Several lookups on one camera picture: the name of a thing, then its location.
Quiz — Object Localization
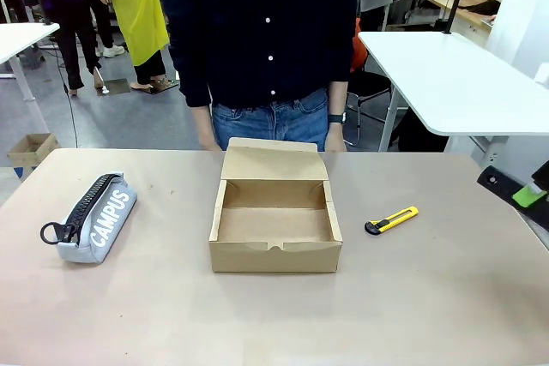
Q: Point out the mannequin in black clothes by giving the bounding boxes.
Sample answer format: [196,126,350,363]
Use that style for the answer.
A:
[30,0,105,98]

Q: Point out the brown cardboard box with lid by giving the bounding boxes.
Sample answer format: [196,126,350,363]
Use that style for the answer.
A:
[208,137,344,274]

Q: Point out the dark square mannequin base plate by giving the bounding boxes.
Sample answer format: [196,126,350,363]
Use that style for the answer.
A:
[147,77,179,95]
[101,78,132,96]

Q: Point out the grey CAMPUS pencil case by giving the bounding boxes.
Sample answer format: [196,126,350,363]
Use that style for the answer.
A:
[39,172,139,265]

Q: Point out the black bag under table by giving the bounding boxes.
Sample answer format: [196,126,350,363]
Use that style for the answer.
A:
[397,107,449,153]

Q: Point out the person's left forearm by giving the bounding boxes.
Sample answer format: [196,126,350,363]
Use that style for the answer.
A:
[327,80,349,115]

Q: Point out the person's right hand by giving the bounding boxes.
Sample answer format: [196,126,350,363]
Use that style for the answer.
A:
[199,137,225,153]

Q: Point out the white partition panel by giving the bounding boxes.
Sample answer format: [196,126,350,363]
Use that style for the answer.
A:
[486,0,549,80]

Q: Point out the wooden top workbench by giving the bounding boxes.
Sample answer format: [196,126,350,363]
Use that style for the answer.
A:
[427,0,502,33]

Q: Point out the mannequin in yellow garment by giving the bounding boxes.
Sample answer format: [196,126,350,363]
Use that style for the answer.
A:
[108,0,171,93]

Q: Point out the person in dark shirt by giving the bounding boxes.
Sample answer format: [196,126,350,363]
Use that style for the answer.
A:
[161,0,359,153]

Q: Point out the person's left hand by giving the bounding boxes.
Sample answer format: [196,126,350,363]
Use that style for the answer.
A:
[323,123,348,153]

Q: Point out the black chair with orange back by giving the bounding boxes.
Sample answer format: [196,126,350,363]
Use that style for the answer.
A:
[344,34,393,147]

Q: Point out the person's right forearm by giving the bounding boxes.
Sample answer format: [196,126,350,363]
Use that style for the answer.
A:
[190,104,222,147]

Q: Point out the small open cardboard box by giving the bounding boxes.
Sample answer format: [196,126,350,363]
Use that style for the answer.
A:
[7,132,62,169]

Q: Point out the white table with white leg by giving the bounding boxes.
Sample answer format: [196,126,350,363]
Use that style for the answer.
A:
[0,21,61,138]

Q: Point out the yellow black utility knife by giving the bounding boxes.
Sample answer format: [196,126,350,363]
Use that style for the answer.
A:
[364,206,419,237]

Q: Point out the large white table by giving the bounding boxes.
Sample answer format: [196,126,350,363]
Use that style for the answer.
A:
[357,30,549,170]

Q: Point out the person with white sneakers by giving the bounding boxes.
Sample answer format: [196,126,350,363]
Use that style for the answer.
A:
[91,0,126,59]

